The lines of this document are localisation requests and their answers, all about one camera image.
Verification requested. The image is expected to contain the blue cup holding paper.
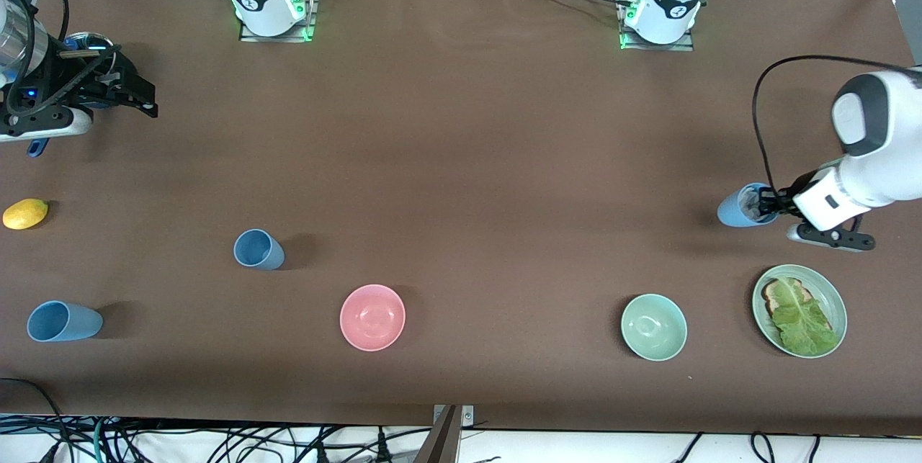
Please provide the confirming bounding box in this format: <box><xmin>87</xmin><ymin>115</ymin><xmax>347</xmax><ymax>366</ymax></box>
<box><xmin>717</xmin><ymin>184</ymin><xmax>779</xmax><ymax>228</ymax></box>

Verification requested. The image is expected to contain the glass saucepan lid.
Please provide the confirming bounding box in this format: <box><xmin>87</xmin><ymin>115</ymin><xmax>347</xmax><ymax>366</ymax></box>
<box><xmin>63</xmin><ymin>32</ymin><xmax>116</xmax><ymax>53</ymax></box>

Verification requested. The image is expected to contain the dark blue saucepan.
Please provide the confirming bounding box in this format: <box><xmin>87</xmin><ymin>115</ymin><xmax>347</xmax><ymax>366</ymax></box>
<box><xmin>27</xmin><ymin>32</ymin><xmax>138</xmax><ymax>158</ymax></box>

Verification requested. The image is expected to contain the toast slice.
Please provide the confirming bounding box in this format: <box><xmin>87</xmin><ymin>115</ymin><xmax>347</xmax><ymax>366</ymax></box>
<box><xmin>762</xmin><ymin>278</ymin><xmax>833</xmax><ymax>334</ymax></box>

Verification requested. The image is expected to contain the pale green plate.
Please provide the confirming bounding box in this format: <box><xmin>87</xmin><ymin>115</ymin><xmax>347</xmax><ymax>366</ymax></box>
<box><xmin>752</xmin><ymin>264</ymin><xmax>848</xmax><ymax>359</ymax></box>

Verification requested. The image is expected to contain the green lettuce leaf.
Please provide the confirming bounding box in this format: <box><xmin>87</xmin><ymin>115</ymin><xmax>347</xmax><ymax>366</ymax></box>
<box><xmin>771</xmin><ymin>277</ymin><xmax>840</xmax><ymax>357</ymax></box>

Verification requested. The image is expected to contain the yellow lemon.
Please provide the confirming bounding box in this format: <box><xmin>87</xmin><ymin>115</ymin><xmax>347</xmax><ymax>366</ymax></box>
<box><xmin>2</xmin><ymin>198</ymin><xmax>49</xmax><ymax>230</ymax></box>

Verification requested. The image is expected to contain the pale green bowl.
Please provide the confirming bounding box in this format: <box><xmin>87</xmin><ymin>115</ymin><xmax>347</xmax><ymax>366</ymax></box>
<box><xmin>621</xmin><ymin>294</ymin><xmax>688</xmax><ymax>362</ymax></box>

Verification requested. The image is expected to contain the pink bowl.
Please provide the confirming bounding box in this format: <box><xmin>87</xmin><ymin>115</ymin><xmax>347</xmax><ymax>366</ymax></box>
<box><xmin>339</xmin><ymin>284</ymin><xmax>406</xmax><ymax>352</ymax></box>

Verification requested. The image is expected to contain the grey stand pole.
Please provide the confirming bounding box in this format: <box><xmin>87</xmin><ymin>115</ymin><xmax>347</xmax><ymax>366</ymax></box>
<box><xmin>413</xmin><ymin>405</ymin><xmax>462</xmax><ymax>463</ymax></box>

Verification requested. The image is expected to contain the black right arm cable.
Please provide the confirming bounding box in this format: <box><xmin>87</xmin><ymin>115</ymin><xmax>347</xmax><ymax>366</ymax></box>
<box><xmin>0</xmin><ymin>0</ymin><xmax>69</xmax><ymax>114</ymax></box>

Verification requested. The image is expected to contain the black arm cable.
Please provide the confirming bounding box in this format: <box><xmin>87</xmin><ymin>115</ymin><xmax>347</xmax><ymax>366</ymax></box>
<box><xmin>0</xmin><ymin>0</ymin><xmax>69</xmax><ymax>114</ymax></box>
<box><xmin>753</xmin><ymin>55</ymin><xmax>922</xmax><ymax>194</ymax></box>

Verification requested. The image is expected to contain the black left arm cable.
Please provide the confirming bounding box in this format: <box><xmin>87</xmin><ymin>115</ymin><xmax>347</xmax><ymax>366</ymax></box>
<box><xmin>753</xmin><ymin>55</ymin><xmax>922</xmax><ymax>194</ymax></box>

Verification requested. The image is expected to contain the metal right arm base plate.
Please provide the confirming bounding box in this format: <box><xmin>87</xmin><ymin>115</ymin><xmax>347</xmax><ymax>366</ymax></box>
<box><xmin>239</xmin><ymin>0</ymin><xmax>316</xmax><ymax>42</ymax></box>

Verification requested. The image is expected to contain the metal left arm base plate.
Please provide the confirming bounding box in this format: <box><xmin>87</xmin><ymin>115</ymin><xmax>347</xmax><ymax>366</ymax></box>
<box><xmin>619</xmin><ymin>0</ymin><xmax>694</xmax><ymax>52</ymax></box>

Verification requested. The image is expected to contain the small metal table bracket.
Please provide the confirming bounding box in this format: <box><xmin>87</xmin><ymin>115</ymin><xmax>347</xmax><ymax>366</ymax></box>
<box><xmin>432</xmin><ymin>405</ymin><xmax>475</xmax><ymax>426</ymax></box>

